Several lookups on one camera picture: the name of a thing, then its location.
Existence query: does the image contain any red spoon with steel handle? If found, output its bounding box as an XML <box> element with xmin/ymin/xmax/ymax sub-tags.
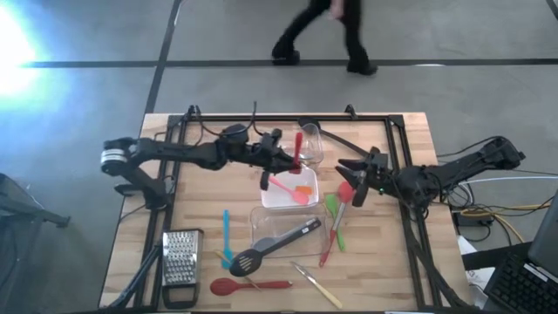
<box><xmin>317</xmin><ymin>181</ymin><xmax>359</xmax><ymax>270</ymax></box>

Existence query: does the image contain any wooden stick blue utensil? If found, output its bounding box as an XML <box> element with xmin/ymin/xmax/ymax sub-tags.
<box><xmin>214</xmin><ymin>250</ymin><xmax>264</xmax><ymax>292</ymax></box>

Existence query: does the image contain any cream-handled table knife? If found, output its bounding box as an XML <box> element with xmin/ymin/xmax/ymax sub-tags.
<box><xmin>289</xmin><ymin>261</ymin><xmax>344</xmax><ymax>310</ymax></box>

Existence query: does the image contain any red slotted spoon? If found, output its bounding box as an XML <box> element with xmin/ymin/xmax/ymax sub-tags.
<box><xmin>209</xmin><ymin>277</ymin><xmax>294</xmax><ymax>297</ymax></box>

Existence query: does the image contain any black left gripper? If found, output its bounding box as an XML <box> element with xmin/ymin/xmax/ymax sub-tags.
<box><xmin>250</xmin><ymin>127</ymin><xmax>302</xmax><ymax>192</ymax></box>

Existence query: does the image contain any person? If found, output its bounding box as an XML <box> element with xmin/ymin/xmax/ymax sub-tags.
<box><xmin>270</xmin><ymin>0</ymin><xmax>379</xmax><ymax>78</ymax></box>

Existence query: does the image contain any small red spatula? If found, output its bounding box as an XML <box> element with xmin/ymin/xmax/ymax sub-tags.
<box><xmin>289</xmin><ymin>131</ymin><xmax>305</xmax><ymax>175</ymax></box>

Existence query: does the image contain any black slotted spoon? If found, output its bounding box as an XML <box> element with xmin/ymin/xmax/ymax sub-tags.
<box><xmin>228</xmin><ymin>216</ymin><xmax>323</xmax><ymax>278</ymax></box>

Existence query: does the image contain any white cable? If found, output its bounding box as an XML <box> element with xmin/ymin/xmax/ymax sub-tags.
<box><xmin>461</xmin><ymin>175</ymin><xmax>558</xmax><ymax>187</ymax></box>

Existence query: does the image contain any green silicone spatula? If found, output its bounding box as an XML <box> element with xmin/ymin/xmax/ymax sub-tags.
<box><xmin>324</xmin><ymin>194</ymin><xmax>348</xmax><ymax>253</ymax></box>

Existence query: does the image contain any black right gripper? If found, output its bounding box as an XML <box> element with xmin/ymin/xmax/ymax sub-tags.
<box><xmin>334</xmin><ymin>146</ymin><xmax>397</xmax><ymax>208</ymax></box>

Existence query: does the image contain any teal silicone spatula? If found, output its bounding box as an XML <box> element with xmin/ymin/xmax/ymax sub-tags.
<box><xmin>221</xmin><ymin>208</ymin><xmax>235</xmax><ymax>270</ymax></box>

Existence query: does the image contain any yellow cable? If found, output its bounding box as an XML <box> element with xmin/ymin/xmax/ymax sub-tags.
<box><xmin>459</xmin><ymin>203</ymin><xmax>553</xmax><ymax>244</ymax></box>

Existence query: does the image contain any black power box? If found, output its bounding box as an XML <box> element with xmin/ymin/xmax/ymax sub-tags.
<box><xmin>453</xmin><ymin>210</ymin><xmax>496</xmax><ymax>229</ymax></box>

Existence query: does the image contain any black laptop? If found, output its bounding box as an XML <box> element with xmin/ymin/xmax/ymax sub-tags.
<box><xmin>483</xmin><ymin>191</ymin><xmax>558</xmax><ymax>314</ymax></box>

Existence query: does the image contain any metal box grater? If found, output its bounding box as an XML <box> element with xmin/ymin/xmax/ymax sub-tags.
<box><xmin>160</xmin><ymin>229</ymin><xmax>205</xmax><ymax>311</ymax></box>

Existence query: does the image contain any black stand leg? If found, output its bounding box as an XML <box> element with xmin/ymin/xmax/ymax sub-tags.
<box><xmin>0</xmin><ymin>172</ymin><xmax>71</xmax><ymax>229</ymax></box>

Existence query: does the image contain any white plastic bin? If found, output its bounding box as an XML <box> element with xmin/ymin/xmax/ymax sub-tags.
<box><xmin>260</xmin><ymin>167</ymin><xmax>319</xmax><ymax>210</ymax></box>

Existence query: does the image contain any white paper sheet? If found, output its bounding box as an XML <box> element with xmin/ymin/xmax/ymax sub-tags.
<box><xmin>457</xmin><ymin>235</ymin><xmax>496</xmax><ymax>309</ymax></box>

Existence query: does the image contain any clear plastic bin with sticker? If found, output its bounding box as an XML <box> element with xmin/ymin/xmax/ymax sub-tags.
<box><xmin>248</xmin><ymin>203</ymin><xmax>328</xmax><ymax>259</ymax></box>

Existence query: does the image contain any pink silicone spatula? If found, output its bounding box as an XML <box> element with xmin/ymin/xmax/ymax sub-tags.
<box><xmin>268</xmin><ymin>174</ymin><xmax>310</xmax><ymax>206</ymax></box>

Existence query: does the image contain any grey silicone spoon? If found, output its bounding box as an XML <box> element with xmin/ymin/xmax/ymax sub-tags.
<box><xmin>251</xmin><ymin>226</ymin><xmax>315</xmax><ymax>255</ymax></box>

